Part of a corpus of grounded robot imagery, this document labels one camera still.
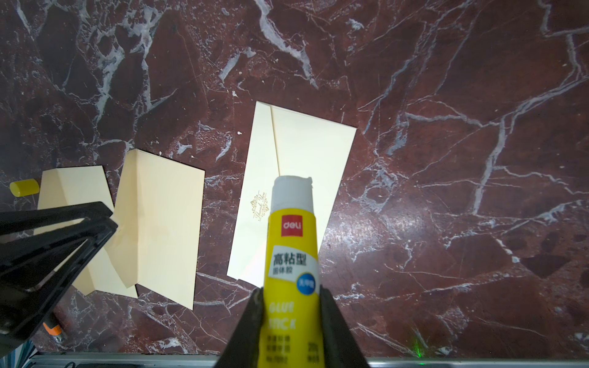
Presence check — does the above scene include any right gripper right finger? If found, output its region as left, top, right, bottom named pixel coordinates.
left=320, top=286, right=369, bottom=368

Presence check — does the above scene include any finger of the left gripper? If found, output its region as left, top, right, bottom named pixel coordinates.
left=1, top=202, right=113, bottom=236
left=1, top=219, right=117, bottom=340

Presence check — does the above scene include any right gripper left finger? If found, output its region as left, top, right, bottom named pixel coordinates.
left=214, top=288, right=264, bottom=368

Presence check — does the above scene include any yellow glue stick cap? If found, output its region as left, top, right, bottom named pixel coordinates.
left=9, top=179, right=40, bottom=198

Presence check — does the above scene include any yellow glue stick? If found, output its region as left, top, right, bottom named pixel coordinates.
left=259, top=176, right=325, bottom=363

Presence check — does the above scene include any orange adjustable wrench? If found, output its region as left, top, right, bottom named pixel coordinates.
left=43, top=313, right=67, bottom=344

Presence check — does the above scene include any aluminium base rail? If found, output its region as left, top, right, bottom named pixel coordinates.
left=31, top=353, right=588, bottom=367

